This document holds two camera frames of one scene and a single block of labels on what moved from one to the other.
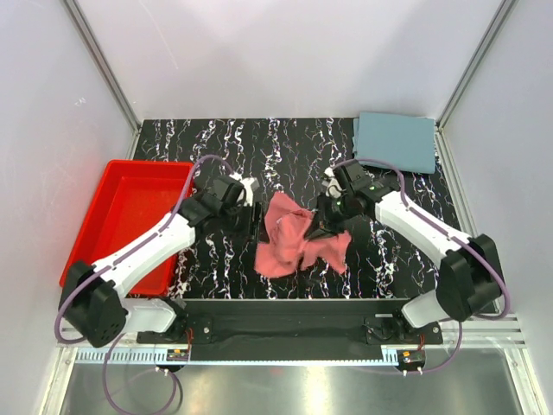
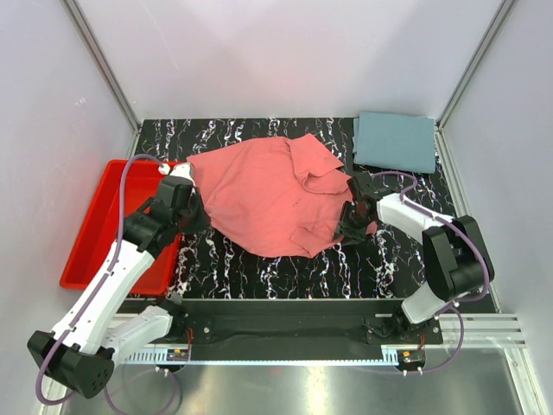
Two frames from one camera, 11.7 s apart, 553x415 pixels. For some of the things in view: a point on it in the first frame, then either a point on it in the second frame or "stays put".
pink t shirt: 288,250 to 289,193
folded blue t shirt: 406,142 stays put
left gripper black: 249,210 to 203,222
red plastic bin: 131,198 stays put
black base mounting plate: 292,328 stays put
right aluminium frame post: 443,152 stays put
